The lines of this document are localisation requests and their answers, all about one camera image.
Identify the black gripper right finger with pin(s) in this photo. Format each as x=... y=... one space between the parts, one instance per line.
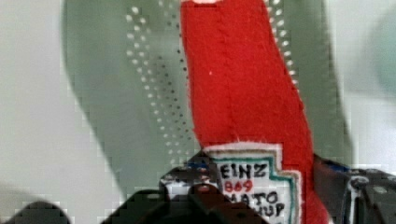
x=355 y=196

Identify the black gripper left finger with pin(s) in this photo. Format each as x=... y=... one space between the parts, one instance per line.
x=188 y=194

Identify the red felt ketchup bottle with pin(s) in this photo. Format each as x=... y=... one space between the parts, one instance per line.
x=248 y=116

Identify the green oval strainer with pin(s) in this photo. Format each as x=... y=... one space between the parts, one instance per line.
x=127 y=67

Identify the black bowl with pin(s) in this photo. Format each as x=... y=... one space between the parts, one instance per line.
x=40 y=213

